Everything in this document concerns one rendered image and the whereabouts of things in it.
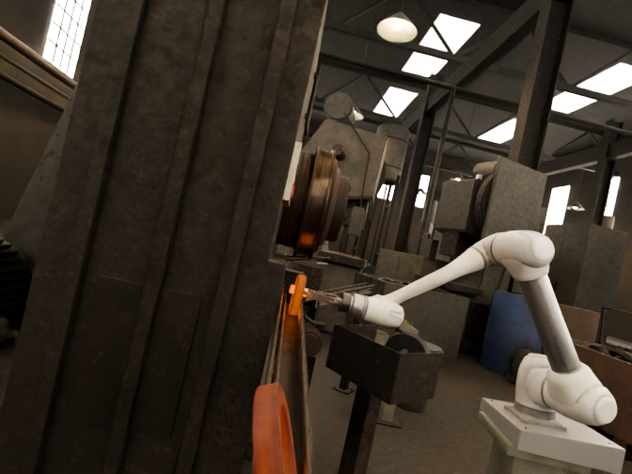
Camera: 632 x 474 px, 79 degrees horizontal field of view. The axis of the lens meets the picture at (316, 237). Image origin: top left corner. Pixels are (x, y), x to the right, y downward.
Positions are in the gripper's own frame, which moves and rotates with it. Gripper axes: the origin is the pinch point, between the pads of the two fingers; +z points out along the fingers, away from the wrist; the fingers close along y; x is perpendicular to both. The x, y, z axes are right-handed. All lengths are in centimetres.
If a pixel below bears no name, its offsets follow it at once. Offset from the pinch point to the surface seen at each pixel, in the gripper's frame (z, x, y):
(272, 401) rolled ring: 6, -3, -95
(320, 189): 2.5, 38.5, -5.1
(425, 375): -38, -9, -40
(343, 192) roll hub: -7.3, 41.3, 4.4
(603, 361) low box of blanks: -235, -9, 116
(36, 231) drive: 123, -10, 43
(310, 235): 1.1, 21.4, -0.7
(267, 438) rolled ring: 6, -6, -99
